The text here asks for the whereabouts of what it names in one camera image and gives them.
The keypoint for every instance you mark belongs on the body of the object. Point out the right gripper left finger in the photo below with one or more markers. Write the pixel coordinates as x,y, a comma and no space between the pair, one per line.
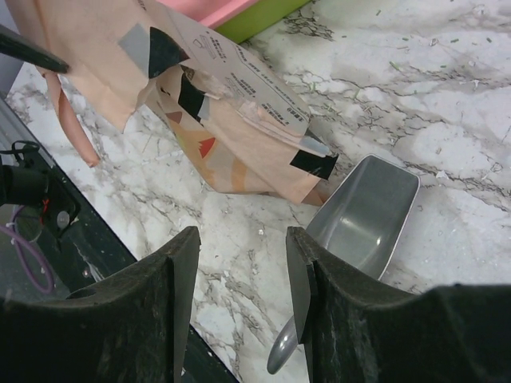
129,327

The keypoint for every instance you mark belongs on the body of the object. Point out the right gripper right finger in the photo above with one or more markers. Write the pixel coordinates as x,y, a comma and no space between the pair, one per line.
356,329

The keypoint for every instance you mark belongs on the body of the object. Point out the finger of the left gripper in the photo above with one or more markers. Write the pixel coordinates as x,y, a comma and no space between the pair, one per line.
14,45

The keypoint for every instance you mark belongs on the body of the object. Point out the grey metal scoop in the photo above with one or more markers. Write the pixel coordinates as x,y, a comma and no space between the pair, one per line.
359,224

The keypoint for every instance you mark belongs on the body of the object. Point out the peach cat litter bag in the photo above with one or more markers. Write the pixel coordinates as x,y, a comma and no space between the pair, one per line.
242,128

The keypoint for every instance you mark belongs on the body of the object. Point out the pink green litter box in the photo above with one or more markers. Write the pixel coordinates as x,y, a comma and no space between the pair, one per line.
237,20

